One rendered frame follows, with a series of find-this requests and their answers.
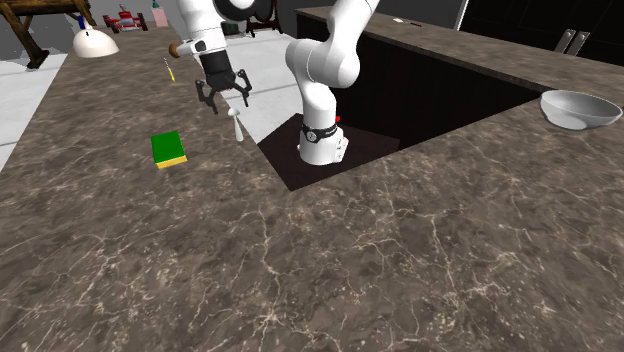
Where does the pink box with teal top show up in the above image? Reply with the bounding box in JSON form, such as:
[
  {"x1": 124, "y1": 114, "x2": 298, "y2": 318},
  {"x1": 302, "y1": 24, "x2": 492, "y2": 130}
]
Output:
[{"x1": 150, "y1": 0, "x2": 170, "y2": 28}]

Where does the red toy car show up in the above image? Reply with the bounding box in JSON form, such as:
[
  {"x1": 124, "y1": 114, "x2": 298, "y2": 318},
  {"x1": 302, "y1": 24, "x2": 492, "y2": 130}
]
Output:
[{"x1": 101, "y1": 3, "x2": 149, "y2": 35}]

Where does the dark wooden chair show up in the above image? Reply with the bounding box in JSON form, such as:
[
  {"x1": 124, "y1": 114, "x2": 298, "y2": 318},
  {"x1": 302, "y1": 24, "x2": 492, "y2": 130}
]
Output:
[{"x1": 245, "y1": 0, "x2": 285, "y2": 39}]

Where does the brown wooden table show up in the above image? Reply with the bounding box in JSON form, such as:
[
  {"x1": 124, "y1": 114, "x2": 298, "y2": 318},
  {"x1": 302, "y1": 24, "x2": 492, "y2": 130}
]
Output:
[{"x1": 0, "y1": 0, "x2": 98, "y2": 70}]

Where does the white bowl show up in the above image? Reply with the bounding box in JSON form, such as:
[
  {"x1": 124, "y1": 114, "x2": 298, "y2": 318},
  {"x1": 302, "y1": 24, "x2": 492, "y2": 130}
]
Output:
[{"x1": 538, "y1": 89, "x2": 624, "y2": 132}]

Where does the dark robot stand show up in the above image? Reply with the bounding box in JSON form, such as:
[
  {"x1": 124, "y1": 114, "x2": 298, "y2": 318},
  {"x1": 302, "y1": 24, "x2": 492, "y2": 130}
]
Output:
[{"x1": 256, "y1": 112, "x2": 401, "y2": 192}]

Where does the green sponge with yellow base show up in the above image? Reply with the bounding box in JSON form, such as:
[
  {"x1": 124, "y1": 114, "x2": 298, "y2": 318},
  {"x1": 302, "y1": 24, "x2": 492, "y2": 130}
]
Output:
[{"x1": 150, "y1": 129, "x2": 189, "y2": 171}]

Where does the white dome with blue handle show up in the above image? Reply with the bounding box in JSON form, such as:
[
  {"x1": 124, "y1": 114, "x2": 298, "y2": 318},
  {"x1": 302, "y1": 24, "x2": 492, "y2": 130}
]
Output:
[{"x1": 72, "y1": 14, "x2": 121, "y2": 59}]

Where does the black cabinet with grey handles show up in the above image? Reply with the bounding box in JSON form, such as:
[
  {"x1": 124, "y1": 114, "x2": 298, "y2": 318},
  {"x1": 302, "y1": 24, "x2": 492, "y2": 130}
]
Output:
[{"x1": 457, "y1": 0, "x2": 624, "y2": 68}]

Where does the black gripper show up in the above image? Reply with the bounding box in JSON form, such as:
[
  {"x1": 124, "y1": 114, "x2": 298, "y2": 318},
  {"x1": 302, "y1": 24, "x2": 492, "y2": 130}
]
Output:
[{"x1": 194, "y1": 48, "x2": 254, "y2": 117}]

